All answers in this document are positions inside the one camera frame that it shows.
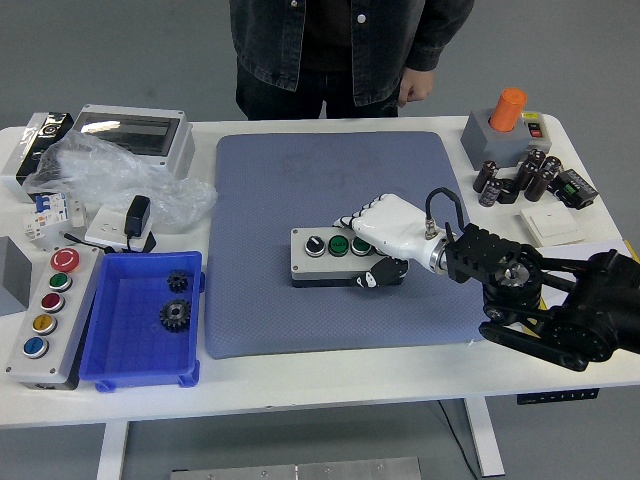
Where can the person's left hand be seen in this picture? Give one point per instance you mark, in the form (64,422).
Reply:
(417,87)

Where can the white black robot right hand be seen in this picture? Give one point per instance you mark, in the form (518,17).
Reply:
(400,225)

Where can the grey four-button control box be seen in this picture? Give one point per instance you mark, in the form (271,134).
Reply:
(305,266)

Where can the grey five-button control box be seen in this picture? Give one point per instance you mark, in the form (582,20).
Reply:
(60,325)

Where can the grey square base block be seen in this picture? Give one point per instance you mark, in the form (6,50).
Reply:
(487,145)

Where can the orange cylinder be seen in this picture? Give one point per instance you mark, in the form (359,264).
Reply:
(507,110)

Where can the black cylindrical capacitor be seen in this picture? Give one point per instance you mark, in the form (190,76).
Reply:
(490,194)
(537,185)
(551,164)
(524,176)
(486,175)
(536,156)

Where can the blue-grey padded mat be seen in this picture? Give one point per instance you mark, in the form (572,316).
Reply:
(280,190)

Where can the person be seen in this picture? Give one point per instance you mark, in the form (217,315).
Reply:
(280,50)

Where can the yellow white product box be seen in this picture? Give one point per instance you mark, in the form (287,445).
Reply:
(565,250)

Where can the black module green terminals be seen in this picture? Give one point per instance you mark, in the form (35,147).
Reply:
(575,189)

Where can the small black gear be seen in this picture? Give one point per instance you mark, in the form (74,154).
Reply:
(177,281)

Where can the white table leg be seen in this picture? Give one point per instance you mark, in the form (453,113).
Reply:
(485,440)
(112,450)

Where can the black table height controller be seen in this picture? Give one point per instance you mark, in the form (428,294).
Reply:
(557,396)

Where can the large black gear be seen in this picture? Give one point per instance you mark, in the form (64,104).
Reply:
(175,315)

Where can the black power adapter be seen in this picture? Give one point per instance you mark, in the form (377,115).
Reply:
(137,215)

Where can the grey distribution box clear lid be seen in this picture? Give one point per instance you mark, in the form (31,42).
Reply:
(125,131)

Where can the blue plastic bin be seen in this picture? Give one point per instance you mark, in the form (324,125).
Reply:
(135,345)

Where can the clear plastic bag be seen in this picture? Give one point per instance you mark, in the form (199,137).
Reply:
(100,170)

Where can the white blue circuit breaker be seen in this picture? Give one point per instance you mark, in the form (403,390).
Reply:
(50,210)

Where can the white black product box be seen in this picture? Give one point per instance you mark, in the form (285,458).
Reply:
(30,150)

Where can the grey metal block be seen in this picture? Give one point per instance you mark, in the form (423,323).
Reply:
(12,275)

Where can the black plastic bracket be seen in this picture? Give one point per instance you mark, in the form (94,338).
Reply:
(509,191)

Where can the yellow black rocker switch box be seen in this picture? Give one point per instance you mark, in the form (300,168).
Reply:
(535,127)

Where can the white wall switch panel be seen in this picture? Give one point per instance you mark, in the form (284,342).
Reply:
(552,222)

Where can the white wall socket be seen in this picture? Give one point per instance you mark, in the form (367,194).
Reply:
(102,225)

